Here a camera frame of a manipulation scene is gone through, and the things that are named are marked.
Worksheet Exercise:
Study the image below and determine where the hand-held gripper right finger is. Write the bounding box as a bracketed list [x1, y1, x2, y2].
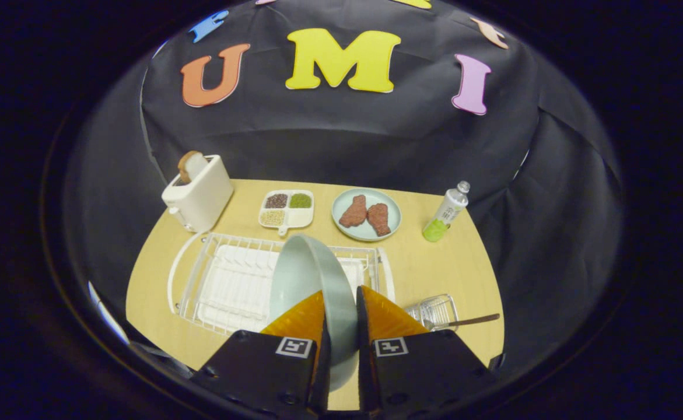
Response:
[356, 285, 496, 416]

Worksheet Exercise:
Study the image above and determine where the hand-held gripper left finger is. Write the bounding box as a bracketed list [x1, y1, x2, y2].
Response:
[192, 290, 331, 416]

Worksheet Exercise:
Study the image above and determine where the small metal wire basket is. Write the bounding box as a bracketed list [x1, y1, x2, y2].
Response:
[402, 293, 459, 332]

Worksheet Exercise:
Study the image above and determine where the wooden handled spoon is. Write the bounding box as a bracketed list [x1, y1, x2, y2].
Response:
[423, 313, 500, 331]

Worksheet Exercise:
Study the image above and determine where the white wire dish rack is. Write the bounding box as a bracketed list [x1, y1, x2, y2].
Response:
[167, 232, 395, 337]

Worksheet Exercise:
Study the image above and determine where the pale green plate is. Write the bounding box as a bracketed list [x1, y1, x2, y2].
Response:
[268, 234, 359, 391]

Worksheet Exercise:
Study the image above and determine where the white divided dish with beans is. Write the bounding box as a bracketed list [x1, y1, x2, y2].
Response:
[258, 189, 314, 236]

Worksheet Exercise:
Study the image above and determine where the light green plate with meat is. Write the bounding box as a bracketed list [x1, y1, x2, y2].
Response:
[331, 188, 402, 242]

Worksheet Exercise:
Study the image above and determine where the white ribbed drain tray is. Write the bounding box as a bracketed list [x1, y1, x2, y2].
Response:
[197, 244, 365, 333]

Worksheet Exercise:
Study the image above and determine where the brown meat piece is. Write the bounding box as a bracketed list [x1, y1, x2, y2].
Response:
[367, 203, 391, 236]
[339, 195, 368, 228]

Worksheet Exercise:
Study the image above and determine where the green tea bottle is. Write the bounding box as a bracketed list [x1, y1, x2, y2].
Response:
[422, 181, 471, 243]

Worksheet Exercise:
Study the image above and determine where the white toaster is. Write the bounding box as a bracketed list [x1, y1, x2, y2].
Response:
[162, 155, 235, 233]

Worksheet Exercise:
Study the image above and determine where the brown bread slice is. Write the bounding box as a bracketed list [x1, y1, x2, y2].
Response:
[177, 150, 208, 184]

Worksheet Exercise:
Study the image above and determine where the black backdrop cloth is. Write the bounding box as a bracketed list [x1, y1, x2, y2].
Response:
[64, 0, 622, 374]

